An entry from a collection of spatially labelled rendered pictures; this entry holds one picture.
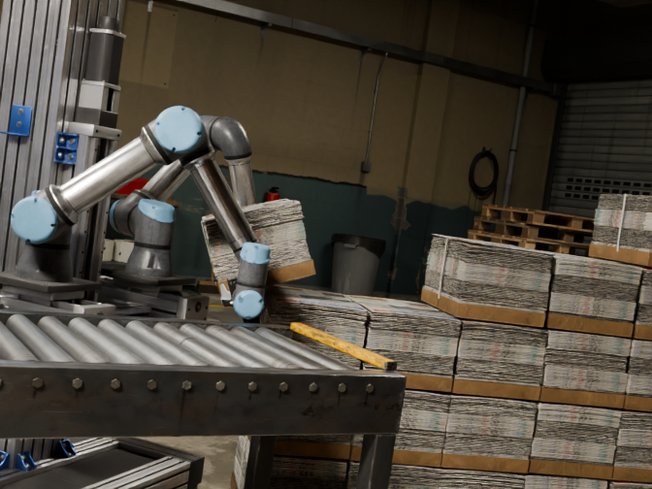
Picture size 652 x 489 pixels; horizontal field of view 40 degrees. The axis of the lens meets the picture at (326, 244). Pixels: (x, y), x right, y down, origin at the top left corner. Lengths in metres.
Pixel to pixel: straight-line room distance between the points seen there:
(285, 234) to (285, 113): 7.31
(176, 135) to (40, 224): 0.40
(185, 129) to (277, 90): 7.61
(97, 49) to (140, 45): 6.57
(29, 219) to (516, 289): 1.43
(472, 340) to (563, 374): 0.32
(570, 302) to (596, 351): 0.19
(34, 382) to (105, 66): 1.38
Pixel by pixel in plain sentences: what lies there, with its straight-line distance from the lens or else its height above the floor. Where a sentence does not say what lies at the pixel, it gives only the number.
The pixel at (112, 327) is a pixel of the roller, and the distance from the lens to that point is 2.01.
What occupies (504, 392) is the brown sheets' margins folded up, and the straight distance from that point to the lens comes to 2.86.
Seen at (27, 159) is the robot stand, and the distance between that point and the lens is 2.76.
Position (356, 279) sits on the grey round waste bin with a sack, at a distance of 9.75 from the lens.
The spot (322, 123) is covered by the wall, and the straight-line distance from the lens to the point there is 10.13.
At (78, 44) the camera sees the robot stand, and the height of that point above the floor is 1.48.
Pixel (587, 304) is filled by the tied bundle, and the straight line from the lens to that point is 2.93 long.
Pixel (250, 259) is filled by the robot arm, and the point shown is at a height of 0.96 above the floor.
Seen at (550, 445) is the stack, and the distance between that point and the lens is 2.97.
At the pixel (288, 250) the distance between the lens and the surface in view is 2.64.
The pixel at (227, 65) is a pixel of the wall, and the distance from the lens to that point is 9.64.
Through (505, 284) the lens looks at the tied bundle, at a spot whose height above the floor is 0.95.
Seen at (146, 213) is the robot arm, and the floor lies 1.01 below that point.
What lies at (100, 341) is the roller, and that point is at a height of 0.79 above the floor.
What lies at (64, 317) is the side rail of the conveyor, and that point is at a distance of 2.07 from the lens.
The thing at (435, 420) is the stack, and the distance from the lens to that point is 2.79.
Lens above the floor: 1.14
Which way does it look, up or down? 3 degrees down
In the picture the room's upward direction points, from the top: 8 degrees clockwise
